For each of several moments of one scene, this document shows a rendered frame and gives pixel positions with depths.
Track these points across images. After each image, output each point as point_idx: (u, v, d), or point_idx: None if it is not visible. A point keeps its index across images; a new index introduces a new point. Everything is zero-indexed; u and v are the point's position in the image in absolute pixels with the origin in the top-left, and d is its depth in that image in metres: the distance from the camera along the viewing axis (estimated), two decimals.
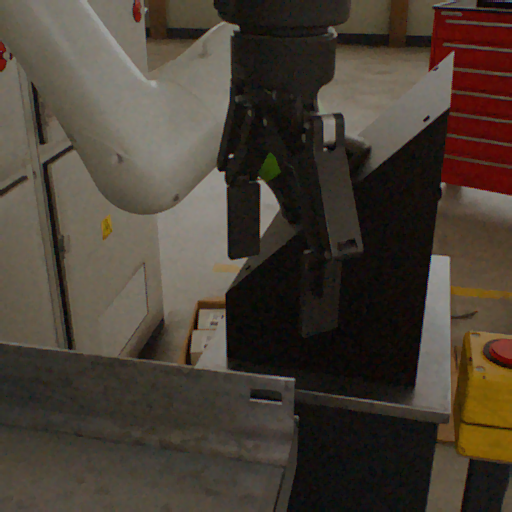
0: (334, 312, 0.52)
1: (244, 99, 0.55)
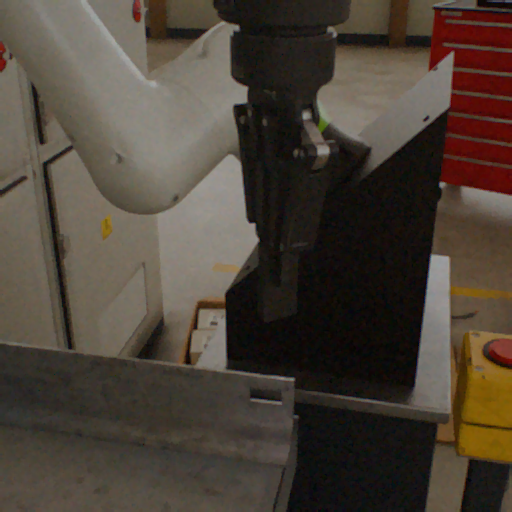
0: (293, 299, 0.58)
1: None
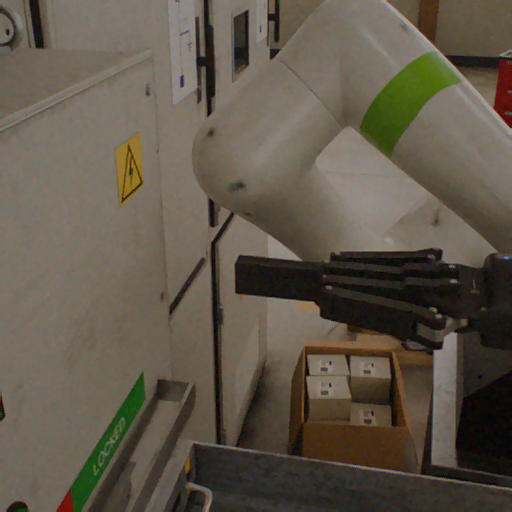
0: (256, 259, 0.58)
1: None
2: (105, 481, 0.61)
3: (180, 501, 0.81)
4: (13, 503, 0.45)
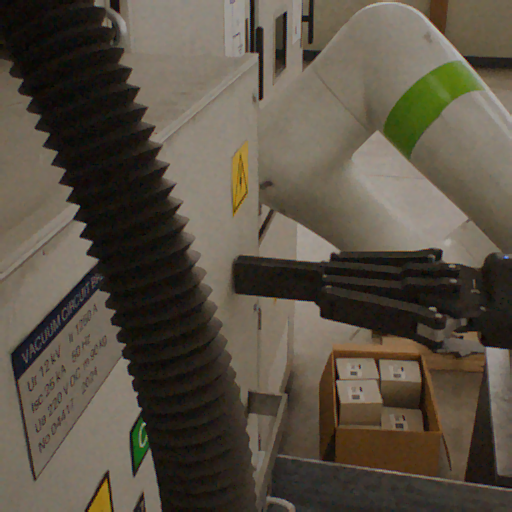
0: (256, 259, 0.58)
1: (432, 328, 0.52)
2: None
3: None
4: None
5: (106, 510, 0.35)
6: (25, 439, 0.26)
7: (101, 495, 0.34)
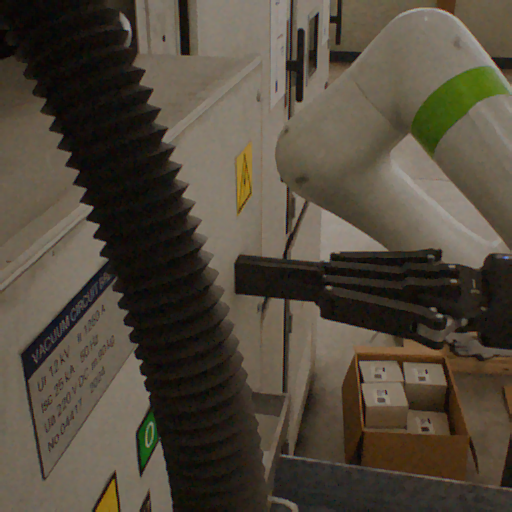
0: (256, 259, 0.58)
1: None
2: None
3: None
4: None
5: (113, 510, 0.35)
6: (35, 439, 0.26)
7: (108, 495, 0.34)
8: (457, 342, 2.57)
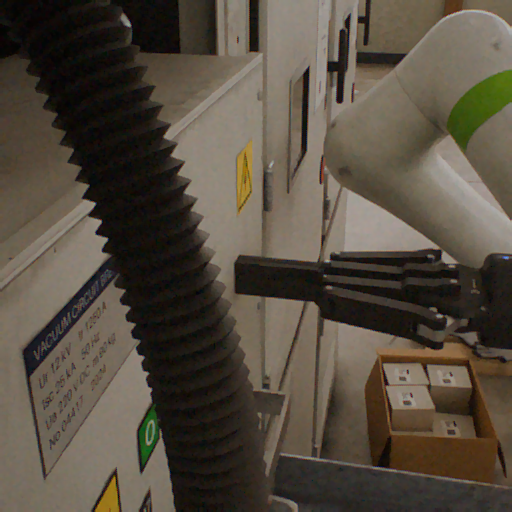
0: (256, 259, 0.58)
1: None
2: None
3: None
4: None
5: (114, 507, 0.35)
6: (36, 436, 0.26)
7: (109, 492, 0.34)
8: (479, 344, 2.55)
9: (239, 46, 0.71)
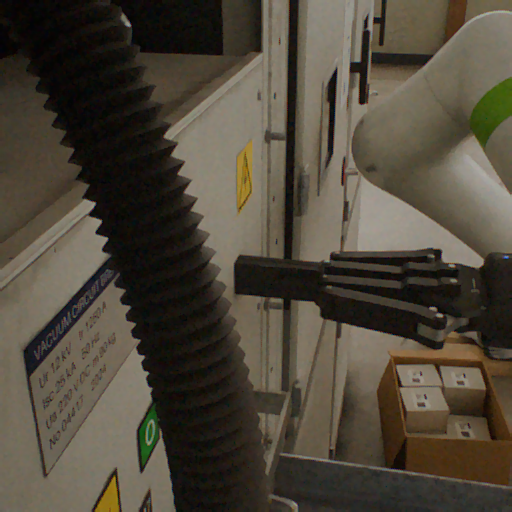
0: (256, 259, 0.58)
1: None
2: None
3: None
4: None
5: (114, 507, 0.35)
6: (36, 436, 0.26)
7: (109, 492, 0.34)
8: None
9: None
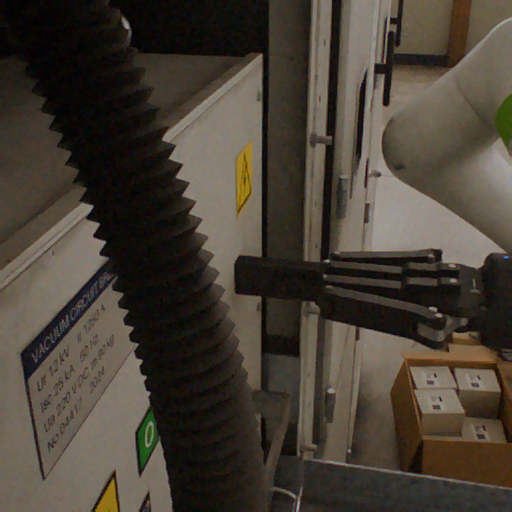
0: (256, 259, 0.58)
1: (432, 328, 0.52)
2: None
3: (267, 504, 0.80)
4: None
5: (113, 509, 0.35)
6: (34, 439, 0.26)
7: (108, 495, 0.34)
8: None
9: None
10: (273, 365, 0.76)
